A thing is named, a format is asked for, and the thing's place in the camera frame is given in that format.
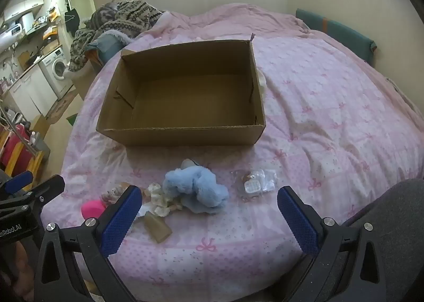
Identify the pink patterned bedcover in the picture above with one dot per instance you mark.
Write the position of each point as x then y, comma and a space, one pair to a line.
331, 106

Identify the white kitchen cabinet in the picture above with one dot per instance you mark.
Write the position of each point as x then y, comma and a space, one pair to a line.
33, 93

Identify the cream fabric scrunchie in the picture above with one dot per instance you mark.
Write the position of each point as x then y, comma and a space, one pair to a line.
159, 197

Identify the white cloth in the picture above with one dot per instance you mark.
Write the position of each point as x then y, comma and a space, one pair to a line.
262, 81

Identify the grey tabby cat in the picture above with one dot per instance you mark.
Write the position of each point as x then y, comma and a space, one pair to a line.
106, 14

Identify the beige storage box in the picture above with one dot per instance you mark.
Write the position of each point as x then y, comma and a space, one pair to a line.
82, 78

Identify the light blue plush toy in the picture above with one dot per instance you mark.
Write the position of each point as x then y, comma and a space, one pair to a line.
198, 189

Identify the clear plastic bag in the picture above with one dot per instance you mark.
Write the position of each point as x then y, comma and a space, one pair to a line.
256, 181

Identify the yellow rack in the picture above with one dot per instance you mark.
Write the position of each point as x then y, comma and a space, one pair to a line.
38, 161

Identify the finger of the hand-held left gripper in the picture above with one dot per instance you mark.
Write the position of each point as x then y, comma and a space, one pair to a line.
19, 181
46, 189

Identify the red bag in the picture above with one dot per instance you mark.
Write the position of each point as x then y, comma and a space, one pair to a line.
11, 148

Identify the brown cardboard box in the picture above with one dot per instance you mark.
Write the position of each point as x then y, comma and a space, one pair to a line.
185, 96

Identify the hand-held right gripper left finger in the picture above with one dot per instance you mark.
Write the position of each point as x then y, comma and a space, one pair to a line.
120, 221

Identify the patterned knit blanket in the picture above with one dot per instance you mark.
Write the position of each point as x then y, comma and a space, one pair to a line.
132, 17

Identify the black hanging garment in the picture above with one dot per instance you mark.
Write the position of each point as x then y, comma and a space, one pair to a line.
73, 20

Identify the white washing machine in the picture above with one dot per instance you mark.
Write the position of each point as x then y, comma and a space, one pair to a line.
57, 68

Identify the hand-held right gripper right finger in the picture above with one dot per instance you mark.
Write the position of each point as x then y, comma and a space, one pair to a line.
298, 222

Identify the person's grey trouser leg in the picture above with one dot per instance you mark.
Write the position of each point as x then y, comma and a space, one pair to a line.
394, 202

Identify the green sheet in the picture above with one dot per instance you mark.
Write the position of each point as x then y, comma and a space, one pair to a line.
71, 119

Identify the patterned floor mat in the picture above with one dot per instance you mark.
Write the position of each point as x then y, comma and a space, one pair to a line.
61, 106

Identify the pink plush toy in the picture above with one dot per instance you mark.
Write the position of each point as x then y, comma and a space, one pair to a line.
92, 210

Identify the white wall cabinet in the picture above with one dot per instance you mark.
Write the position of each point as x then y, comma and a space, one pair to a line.
25, 7

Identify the brown rectangular bar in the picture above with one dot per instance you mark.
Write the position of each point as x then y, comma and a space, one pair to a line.
157, 227

